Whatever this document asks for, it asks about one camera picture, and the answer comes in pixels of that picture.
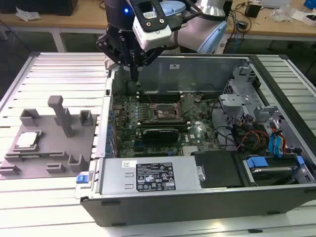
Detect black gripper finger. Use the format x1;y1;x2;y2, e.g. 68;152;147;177
134;46;165;81
95;34;135;81

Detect metal socket cover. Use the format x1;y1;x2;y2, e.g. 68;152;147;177
176;93;197;117

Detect silver CPU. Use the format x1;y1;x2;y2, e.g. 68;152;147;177
15;132;41;149

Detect CPU socket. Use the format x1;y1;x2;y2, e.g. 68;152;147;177
152;103;185;122

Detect black RAM slot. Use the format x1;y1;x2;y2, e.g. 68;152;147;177
137;90;183;97
137;119;191;125
138;95;183;103
139;122;191;128

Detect wooden desk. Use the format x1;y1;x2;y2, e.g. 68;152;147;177
0;0;316;52

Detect black graphics card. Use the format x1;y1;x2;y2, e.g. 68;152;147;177
142;127;180;144

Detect large black box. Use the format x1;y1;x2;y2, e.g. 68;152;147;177
0;0;79;16

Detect crumpled white paper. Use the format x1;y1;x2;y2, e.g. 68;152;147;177
15;6;41;22

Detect silver metal drive cage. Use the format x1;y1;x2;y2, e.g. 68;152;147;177
218;66;262;129

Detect silver chipset heatsink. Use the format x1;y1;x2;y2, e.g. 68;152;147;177
182;145;199;156

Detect green motherboard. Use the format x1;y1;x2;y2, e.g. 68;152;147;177
112;93;224;158

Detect small black box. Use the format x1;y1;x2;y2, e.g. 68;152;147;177
244;3;261;18

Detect grey parts rack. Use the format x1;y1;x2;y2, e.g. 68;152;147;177
0;95;98;178

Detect grey power supply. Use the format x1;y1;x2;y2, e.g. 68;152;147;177
100;158;202;196

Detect black plastic drive cover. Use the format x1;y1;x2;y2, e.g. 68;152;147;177
191;151;244;188

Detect clear plastic bags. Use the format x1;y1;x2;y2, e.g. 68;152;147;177
270;4;297;23

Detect black PC case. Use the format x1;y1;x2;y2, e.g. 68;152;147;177
75;53;316;227

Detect white open box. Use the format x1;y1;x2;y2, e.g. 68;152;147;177
304;13;316;27

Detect hard disk in blue carrier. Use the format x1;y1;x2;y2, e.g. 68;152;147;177
243;155;305;186

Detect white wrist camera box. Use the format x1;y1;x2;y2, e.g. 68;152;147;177
128;0;173;51

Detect silver metal latch handle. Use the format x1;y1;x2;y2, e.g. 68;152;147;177
197;165;207;183

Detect red orange wire bundle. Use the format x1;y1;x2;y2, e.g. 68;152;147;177
237;130;270;152

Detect blue flat wire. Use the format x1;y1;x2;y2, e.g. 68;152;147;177
268;125;286;158

